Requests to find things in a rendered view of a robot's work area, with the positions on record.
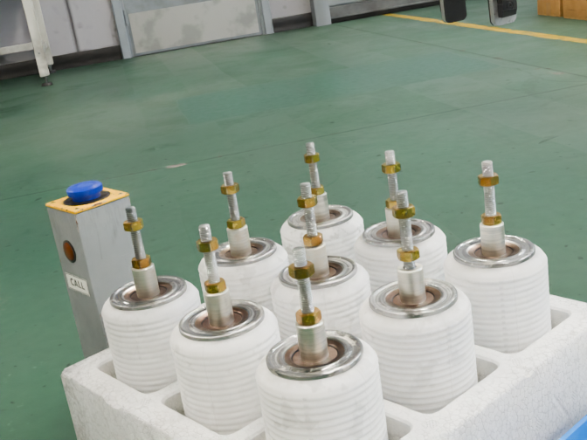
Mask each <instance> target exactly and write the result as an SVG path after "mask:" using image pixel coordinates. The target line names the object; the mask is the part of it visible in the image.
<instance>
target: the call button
mask: <svg viewBox="0 0 587 440"><path fill-rule="evenodd" d="M102 190H103V187H102V183H101V182H99V181H87V182H79V183H76V184H74V185H72V186H70V187H69V188H68V189H67V190H66V193H67V196H68V197H71V198H72V200H73V202H76V203H80V202H86V201H90V200H93V199H95V198H98V197H99V196H100V192H101V191H102Z"/></svg>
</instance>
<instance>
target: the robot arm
mask: <svg viewBox="0 0 587 440"><path fill-rule="evenodd" d="M487 1H488V10H489V19H490V23H491V24H492V25H503V24H509V23H512V22H514V21H515V19H516V12H517V2H516V0H487ZM439 2H440V4H439V5H440V10H441V14H442V20H443V22H444V23H449V24H450V23H454V22H458V21H461V20H464V19H465V18H466V0H439Z"/></svg>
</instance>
